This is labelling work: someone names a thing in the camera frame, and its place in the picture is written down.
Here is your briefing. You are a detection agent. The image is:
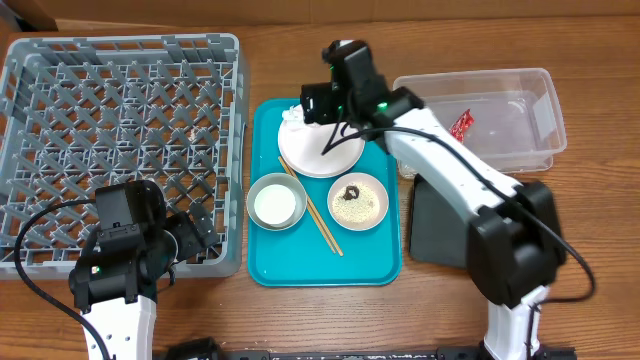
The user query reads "white napkin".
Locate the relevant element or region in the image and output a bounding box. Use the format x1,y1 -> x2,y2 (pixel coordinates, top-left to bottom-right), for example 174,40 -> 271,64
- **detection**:
282,104 -> 305,127

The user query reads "red snack wrapper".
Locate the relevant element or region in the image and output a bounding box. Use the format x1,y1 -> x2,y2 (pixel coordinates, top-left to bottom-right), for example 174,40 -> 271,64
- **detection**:
449,109 -> 475,143

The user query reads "small pink bowl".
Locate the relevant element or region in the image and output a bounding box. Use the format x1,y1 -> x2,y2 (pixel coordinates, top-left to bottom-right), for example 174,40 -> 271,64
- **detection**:
327,172 -> 389,231

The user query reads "white paper cup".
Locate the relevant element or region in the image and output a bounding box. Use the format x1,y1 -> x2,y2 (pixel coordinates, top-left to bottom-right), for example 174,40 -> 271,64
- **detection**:
254,184 -> 296,227

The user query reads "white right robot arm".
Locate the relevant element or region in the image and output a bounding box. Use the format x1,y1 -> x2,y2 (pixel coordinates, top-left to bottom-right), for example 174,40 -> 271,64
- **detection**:
300,40 -> 567,359

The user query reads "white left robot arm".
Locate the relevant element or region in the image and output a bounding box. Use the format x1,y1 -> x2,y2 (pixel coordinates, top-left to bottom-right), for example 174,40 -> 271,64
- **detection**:
69,180 -> 218,359

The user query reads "large white plate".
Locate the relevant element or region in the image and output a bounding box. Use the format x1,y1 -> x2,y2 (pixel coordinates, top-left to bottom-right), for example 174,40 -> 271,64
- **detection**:
277,122 -> 365,178

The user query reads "wooden chopstick right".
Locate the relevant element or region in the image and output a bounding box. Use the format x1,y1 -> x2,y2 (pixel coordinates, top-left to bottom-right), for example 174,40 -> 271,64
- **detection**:
278,156 -> 344,257

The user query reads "wooden chopstick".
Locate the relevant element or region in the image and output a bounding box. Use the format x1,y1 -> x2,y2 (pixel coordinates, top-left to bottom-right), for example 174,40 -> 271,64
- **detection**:
278,156 -> 344,257
278,156 -> 337,254

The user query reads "grey bowl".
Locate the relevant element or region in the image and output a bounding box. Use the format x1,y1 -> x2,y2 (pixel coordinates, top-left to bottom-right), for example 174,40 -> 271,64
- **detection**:
246,173 -> 307,231

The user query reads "wooden chopstick left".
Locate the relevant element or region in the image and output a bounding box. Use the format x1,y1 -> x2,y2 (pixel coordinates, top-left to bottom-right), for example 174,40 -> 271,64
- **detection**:
278,156 -> 337,254

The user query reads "brown food lump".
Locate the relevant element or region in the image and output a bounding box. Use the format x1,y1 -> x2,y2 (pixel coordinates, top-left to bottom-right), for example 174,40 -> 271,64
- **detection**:
342,185 -> 360,201

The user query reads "white rice pile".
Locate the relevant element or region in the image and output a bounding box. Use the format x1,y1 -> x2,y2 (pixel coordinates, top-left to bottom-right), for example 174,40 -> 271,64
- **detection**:
331,182 -> 380,227

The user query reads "grey dish rack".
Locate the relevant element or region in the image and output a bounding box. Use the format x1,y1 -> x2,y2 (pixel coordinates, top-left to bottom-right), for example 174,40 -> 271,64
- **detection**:
1,33 -> 250,280

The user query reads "clear plastic bin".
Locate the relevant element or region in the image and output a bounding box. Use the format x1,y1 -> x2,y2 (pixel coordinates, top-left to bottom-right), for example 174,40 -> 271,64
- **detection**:
393,68 -> 567,173

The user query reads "black tray bin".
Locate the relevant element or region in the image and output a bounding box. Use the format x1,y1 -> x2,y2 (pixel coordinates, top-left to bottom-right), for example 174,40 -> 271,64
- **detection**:
409,175 -> 467,269

